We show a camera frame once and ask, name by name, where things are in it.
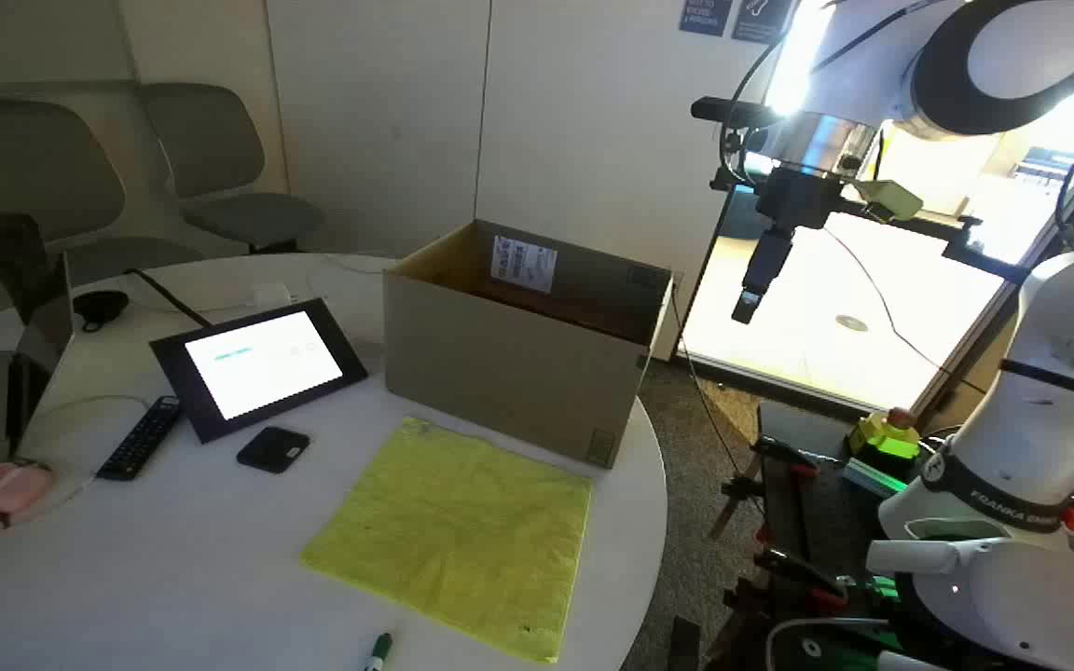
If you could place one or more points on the yellow-green cloth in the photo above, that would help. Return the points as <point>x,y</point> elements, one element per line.
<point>463,535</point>

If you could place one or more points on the black round puck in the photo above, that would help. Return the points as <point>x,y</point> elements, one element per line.
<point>98,306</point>

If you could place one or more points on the green yellow object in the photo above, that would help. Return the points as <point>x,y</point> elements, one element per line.
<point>888,442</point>

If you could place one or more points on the black camera on pole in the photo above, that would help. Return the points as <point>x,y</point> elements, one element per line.
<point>728,110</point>

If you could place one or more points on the large grey chair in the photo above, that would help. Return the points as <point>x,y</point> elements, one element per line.
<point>27,172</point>

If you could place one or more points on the brown cardboard box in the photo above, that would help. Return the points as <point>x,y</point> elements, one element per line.
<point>502,360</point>

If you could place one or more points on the bright white board panel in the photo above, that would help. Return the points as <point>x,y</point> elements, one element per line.
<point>811,310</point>

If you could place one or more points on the green whiteboard marker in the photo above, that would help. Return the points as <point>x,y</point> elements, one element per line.
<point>380,652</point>

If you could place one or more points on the blue wall sign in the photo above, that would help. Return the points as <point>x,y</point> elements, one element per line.
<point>763,22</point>
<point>704,17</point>

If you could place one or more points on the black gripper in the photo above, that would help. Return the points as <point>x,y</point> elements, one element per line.
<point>800,198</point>

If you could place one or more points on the small black phone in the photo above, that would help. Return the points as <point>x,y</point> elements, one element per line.
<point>274,450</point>

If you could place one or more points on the black equipment stand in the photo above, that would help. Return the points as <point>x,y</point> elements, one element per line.
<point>800,522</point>

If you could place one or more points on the black remote control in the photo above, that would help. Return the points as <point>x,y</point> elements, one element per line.
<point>141,437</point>

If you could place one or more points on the small grey chair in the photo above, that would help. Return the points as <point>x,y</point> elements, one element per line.
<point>223,161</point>

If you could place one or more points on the black tumbler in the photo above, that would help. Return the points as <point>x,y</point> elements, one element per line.
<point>11,263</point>

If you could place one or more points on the black framed tablet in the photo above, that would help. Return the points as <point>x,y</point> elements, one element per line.
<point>262,363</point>

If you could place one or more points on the black clamp bar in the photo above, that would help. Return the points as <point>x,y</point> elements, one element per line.
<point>933,228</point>

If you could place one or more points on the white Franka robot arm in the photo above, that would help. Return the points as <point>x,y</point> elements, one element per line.
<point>1035,434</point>

